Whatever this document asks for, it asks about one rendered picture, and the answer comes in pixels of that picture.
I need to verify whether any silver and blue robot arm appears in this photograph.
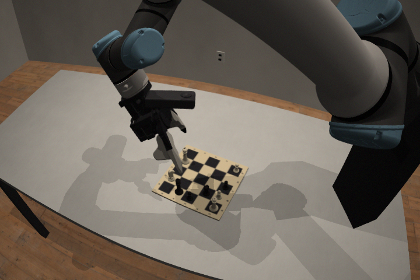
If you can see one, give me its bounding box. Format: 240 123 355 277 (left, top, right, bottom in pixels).
92 0 420 149

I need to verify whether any white pawn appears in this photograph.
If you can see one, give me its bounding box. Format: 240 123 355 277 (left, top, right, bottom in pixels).
233 163 239 173
216 190 222 200

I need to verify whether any chessboard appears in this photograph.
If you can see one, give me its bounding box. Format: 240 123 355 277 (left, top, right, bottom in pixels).
152 145 249 221

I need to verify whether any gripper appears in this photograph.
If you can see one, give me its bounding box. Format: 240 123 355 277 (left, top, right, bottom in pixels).
118 81 187 174

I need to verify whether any white knight chess piece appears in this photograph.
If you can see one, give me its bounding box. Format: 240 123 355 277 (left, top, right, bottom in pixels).
168 170 175 182

